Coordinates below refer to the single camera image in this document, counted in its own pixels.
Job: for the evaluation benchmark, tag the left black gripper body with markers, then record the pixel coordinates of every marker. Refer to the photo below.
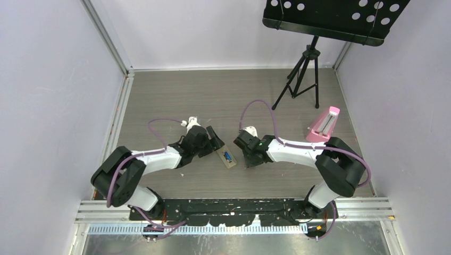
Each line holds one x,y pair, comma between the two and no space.
205,149

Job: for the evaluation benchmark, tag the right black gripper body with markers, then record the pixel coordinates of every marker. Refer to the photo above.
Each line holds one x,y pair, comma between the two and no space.
250,161

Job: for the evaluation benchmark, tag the white remote with buttons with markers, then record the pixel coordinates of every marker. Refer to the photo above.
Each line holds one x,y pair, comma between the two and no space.
220,152

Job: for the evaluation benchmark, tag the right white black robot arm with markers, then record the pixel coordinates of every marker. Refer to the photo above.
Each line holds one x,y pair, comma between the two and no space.
338,165

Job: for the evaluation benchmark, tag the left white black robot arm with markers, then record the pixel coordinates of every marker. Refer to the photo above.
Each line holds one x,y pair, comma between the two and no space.
118,177

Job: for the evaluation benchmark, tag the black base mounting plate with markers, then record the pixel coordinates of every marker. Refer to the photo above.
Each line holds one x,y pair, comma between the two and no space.
233,212

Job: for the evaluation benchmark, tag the pink box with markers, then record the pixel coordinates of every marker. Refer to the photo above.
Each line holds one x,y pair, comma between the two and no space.
322,128

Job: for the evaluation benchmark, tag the black music stand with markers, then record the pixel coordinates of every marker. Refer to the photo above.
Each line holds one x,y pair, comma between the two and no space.
363,22

